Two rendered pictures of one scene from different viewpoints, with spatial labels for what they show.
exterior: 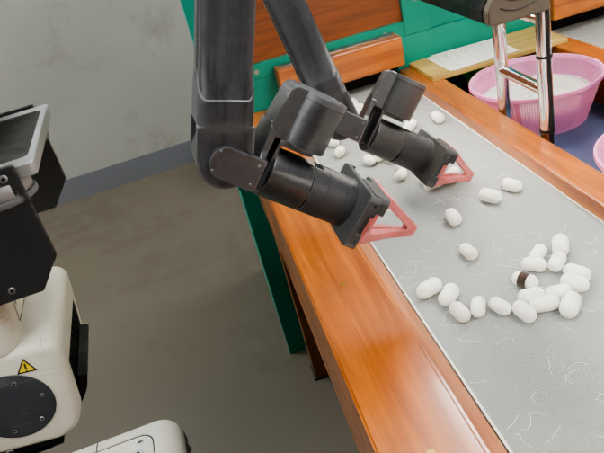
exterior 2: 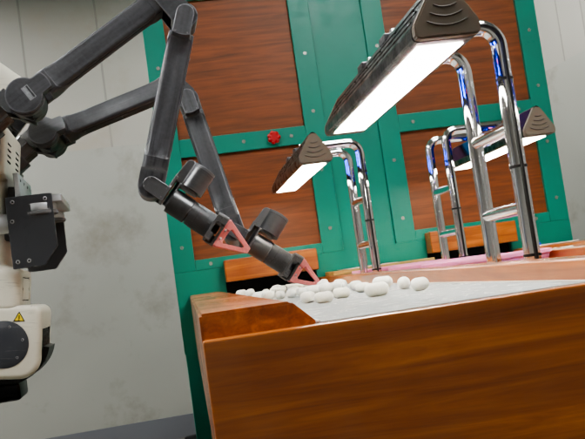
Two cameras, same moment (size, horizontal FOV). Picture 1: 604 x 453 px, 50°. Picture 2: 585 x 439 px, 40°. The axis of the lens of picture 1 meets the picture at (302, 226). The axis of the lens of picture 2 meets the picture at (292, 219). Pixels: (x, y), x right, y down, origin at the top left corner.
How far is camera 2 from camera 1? 1.23 m
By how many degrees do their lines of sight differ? 33
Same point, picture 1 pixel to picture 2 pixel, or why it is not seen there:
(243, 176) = (158, 192)
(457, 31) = not seen: hidden behind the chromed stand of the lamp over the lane
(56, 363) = (36, 320)
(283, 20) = not seen: hidden behind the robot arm
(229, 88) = (158, 151)
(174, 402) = not seen: outside the picture
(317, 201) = (193, 215)
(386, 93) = (262, 219)
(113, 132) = (96, 398)
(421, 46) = (335, 262)
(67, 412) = (32, 358)
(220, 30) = (158, 128)
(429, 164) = (286, 265)
